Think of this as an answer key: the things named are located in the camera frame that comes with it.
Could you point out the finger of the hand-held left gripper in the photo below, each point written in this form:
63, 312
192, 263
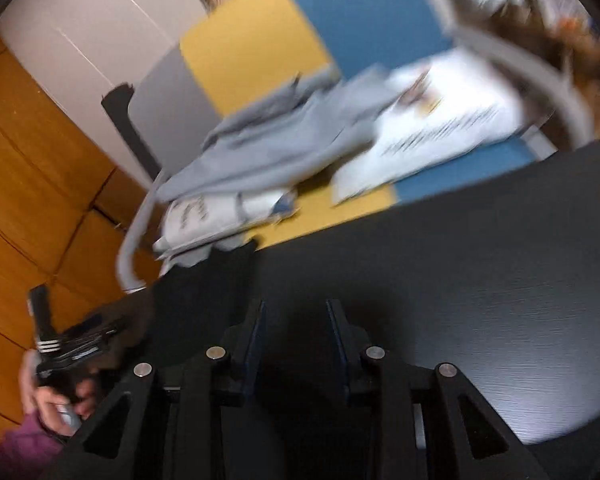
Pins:
100, 332

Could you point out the grey yellow blue chair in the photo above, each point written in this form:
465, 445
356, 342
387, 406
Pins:
250, 50

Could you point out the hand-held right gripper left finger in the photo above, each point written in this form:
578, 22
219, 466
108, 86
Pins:
255, 355

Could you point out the white cloth with brown print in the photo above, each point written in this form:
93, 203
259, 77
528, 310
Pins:
440, 125

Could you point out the grey hoodie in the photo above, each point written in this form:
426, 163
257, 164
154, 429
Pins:
280, 150

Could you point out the person's left hand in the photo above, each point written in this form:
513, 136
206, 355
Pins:
47, 407

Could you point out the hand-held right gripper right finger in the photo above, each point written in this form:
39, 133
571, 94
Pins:
339, 355

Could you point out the person's left forearm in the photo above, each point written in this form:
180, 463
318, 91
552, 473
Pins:
25, 452

